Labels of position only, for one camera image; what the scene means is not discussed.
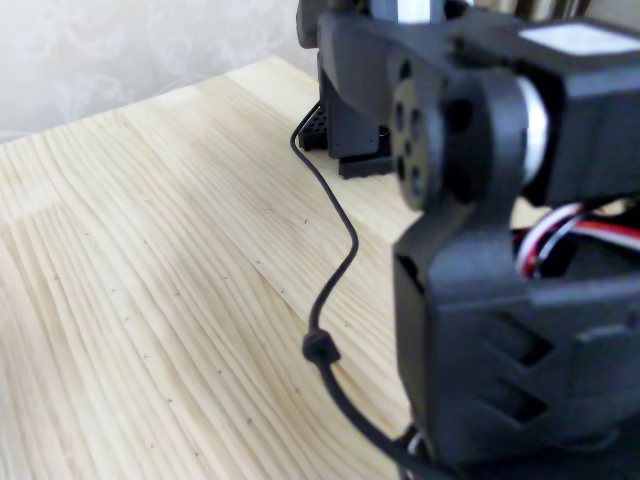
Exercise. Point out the beige curtain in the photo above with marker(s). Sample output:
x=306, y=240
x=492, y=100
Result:
x=555, y=7

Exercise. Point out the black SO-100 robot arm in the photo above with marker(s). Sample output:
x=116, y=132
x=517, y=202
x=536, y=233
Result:
x=490, y=325

